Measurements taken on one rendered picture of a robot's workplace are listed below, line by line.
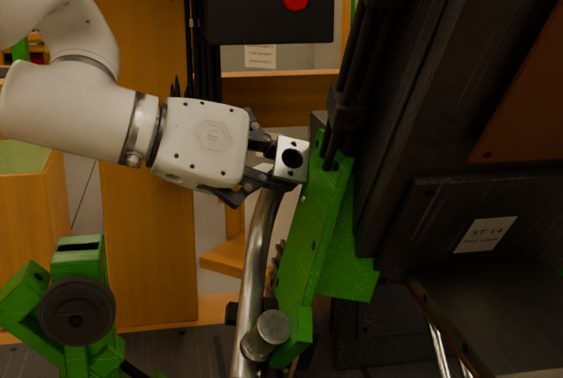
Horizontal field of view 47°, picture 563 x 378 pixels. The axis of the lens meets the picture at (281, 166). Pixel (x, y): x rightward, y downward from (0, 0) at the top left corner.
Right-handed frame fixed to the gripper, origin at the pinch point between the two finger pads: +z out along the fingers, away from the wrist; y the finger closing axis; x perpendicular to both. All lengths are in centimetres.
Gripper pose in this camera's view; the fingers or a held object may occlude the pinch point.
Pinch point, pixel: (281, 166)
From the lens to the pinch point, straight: 77.7
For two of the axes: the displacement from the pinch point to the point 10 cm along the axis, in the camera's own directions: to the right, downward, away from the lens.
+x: -3.7, 4.2, 8.3
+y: 0.7, -8.8, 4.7
